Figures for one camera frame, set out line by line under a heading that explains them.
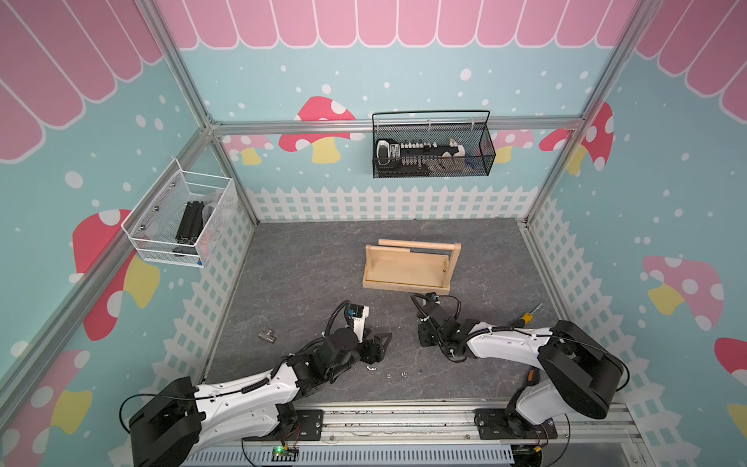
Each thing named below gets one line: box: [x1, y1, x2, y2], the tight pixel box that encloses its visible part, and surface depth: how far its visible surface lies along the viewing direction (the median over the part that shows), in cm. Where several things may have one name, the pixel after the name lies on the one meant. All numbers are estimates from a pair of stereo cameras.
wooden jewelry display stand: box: [361, 239, 463, 295], surface depth 104 cm
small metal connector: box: [257, 327, 278, 344], surface depth 91 cm
